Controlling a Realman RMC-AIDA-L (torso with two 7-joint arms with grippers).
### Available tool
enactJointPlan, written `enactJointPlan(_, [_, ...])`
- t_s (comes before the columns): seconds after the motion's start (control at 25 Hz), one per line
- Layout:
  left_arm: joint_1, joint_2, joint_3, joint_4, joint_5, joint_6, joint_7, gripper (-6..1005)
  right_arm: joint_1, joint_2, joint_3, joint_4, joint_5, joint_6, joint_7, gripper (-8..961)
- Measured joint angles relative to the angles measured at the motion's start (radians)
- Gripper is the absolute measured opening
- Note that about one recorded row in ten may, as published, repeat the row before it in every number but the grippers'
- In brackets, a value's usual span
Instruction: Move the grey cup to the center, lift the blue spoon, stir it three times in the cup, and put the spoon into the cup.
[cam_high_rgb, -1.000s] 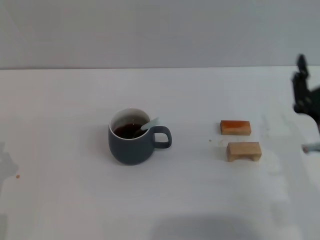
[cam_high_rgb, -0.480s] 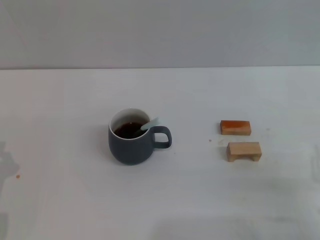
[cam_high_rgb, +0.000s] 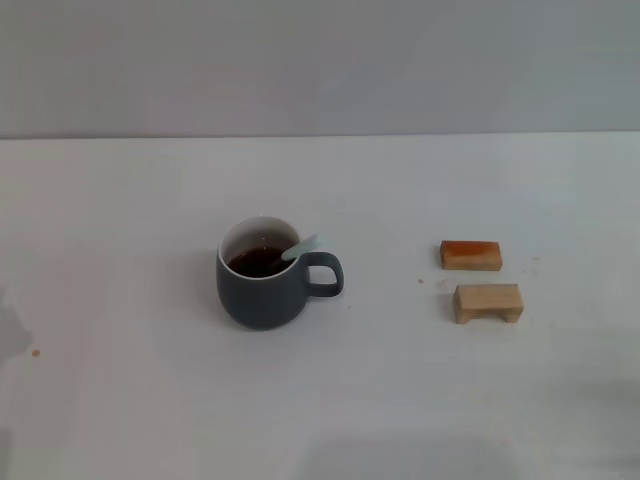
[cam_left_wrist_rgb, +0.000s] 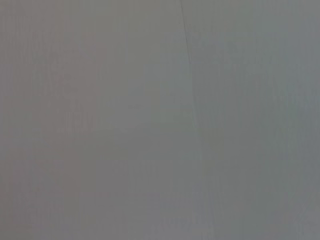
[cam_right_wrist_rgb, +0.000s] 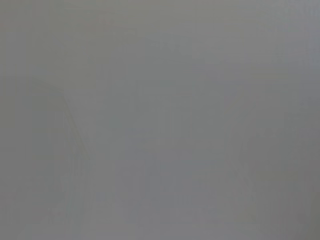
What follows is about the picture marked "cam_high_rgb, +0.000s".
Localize spoon with light blue handle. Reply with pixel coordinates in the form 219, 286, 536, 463
269, 232, 327, 264

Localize dark grey ceramic cup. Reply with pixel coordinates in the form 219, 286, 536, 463
215, 215, 345, 331

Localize dark coffee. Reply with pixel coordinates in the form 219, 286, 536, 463
227, 245, 286, 279

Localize orange stained wooden block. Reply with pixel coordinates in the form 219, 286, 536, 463
440, 240, 503, 272

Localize pale notched wooden block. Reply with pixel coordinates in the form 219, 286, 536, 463
453, 283, 525, 325

